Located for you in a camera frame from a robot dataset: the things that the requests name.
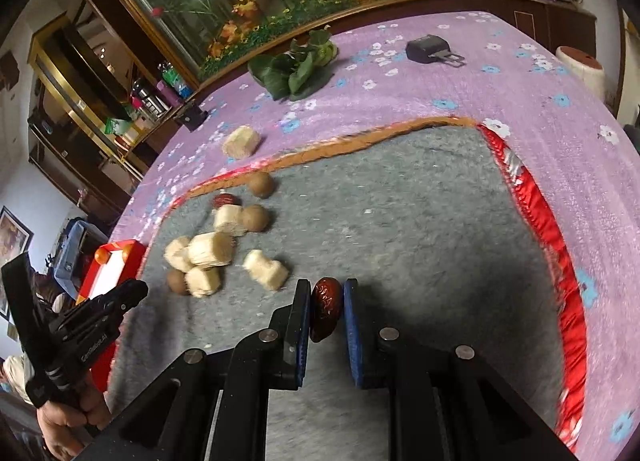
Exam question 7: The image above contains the steel thermos flask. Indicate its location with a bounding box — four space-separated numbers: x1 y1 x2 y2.
134 81 168 114

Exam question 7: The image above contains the person's left hand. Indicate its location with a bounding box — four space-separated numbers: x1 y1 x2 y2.
37 370 113 459

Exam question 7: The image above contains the green and white package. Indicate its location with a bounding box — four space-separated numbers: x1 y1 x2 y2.
102 117 133 138

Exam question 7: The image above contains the green bok choy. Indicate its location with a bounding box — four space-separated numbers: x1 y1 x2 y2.
247 30 337 102

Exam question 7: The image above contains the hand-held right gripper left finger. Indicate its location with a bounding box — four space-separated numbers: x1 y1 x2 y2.
87 279 312 461

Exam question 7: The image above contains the blue plastic bin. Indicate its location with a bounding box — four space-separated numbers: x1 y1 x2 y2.
54 218 108 302

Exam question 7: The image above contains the black seat belt buckle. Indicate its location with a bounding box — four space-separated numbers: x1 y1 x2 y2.
405 34 466 68

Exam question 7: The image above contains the green plastic bottle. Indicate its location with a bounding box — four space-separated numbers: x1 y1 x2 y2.
160 61 193 99

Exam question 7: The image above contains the white stool red top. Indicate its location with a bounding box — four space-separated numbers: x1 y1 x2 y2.
555 46 606 106

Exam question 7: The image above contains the pale sugarcane piece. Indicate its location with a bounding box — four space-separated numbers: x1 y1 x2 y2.
185 266 222 299
242 249 291 293
212 205 248 237
222 125 262 159
164 236 195 273
187 231 236 268

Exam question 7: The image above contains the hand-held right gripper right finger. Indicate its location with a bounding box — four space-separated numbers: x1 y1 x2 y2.
343 279 576 461

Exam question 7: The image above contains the brown longan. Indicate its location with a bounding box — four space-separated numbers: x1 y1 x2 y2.
166 269 190 296
241 205 272 234
247 172 276 200

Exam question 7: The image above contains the framed wall picture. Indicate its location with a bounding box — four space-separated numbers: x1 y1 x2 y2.
0 206 34 319

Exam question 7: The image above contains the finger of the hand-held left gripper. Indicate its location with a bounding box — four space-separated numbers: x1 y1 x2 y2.
112 295 146 315
106 279 149 300

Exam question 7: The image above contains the small black box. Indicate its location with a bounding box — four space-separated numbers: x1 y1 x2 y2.
175 106 208 132

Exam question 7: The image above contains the grey felt mat red trim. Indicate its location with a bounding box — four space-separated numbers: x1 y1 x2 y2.
107 116 588 461

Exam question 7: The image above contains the dark wooden display cabinet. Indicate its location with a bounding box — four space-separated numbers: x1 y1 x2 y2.
27 16 166 192

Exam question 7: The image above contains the red and white tray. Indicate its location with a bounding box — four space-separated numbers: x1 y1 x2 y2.
75 239 147 394

